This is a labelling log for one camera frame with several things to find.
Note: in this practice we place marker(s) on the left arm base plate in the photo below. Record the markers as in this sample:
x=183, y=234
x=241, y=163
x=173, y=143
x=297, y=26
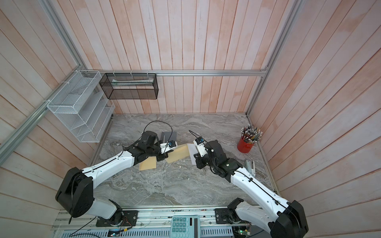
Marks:
x=126, y=218

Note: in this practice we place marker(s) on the white stapler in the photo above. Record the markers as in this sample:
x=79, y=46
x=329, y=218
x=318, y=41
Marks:
x=250, y=166

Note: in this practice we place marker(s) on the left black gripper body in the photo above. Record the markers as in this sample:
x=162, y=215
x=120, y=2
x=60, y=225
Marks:
x=155, y=150

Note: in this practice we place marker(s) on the bundle of pencils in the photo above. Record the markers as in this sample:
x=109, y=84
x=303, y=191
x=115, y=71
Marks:
x=250, y=134

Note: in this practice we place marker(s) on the black mesh basket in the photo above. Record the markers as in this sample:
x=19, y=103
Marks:
x=130, y=86

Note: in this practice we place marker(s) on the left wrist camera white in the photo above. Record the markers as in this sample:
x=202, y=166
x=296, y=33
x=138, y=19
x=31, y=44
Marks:
x=168, y=146

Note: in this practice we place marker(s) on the yellow envelope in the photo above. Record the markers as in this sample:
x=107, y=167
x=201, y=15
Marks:
x=179, y=153
x=148, y=164

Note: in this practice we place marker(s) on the grey envelope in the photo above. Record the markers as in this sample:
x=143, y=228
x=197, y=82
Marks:
x=168, y=136

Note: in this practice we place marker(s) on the red pencil cup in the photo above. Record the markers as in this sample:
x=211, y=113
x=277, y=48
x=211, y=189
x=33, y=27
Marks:
x=245, y=145

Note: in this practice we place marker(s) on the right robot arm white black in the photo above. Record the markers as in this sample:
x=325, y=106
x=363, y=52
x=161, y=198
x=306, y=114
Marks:
x=274, y=214

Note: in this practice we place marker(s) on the teal calculator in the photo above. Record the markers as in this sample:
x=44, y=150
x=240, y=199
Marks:
x=185, y=227

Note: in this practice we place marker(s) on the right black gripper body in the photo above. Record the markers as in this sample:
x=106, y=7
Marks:
x=202, y=162

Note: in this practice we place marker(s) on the red bordered card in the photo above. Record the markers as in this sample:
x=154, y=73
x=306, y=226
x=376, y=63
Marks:
x=192, y=151

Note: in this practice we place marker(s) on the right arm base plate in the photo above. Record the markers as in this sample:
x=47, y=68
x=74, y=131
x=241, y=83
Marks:
x=230, y=216

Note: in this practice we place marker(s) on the white wire mesh shelf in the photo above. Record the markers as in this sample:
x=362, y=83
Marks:
x=83, y=110

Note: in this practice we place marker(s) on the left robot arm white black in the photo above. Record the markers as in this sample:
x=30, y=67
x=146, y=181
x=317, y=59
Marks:
x=76, y=193

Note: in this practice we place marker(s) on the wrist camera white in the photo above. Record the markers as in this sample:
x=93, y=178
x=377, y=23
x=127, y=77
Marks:
x=168, y=146
x=199, y=143

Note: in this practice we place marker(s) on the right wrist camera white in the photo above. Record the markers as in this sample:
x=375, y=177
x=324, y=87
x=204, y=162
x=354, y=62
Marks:
x=199, y=143

